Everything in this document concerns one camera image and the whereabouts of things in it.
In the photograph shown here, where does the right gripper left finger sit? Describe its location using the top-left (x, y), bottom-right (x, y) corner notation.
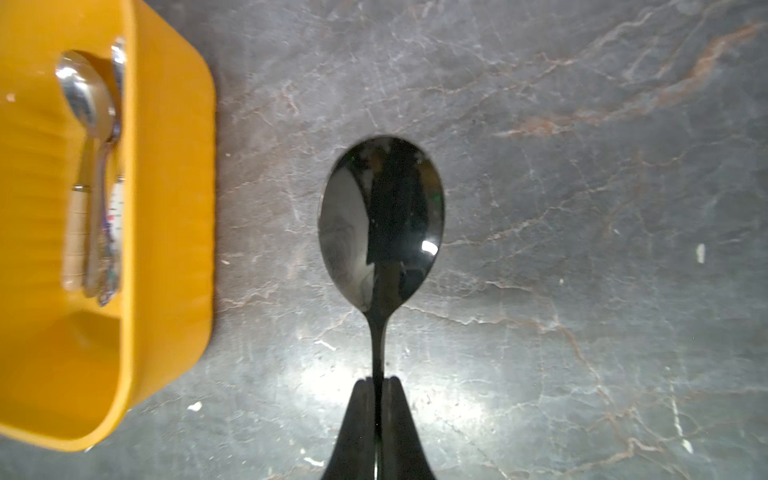
top-left (321, 378), bottom-right (375, 480)

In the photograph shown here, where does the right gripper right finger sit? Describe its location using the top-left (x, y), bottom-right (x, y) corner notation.
top-left (380, 376), bottom-right (435, 480)

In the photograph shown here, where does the black handle spoon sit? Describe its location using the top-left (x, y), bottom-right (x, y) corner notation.
top-left (318, 135), bottom-right (445, 387)

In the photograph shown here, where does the yellow plastic storage box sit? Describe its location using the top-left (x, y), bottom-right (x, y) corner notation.
top-left (1, 1), bottom-right (216, 452)

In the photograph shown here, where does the patterned handle spoon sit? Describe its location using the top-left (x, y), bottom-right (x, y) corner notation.
top-left (97, 36), bottom-right (127, 307)

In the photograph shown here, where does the silver spoon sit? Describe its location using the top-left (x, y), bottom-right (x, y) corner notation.
top-left (84, 120), bottom-right (121, 298)
top-left (55, 50), bottom-right (118, 293)

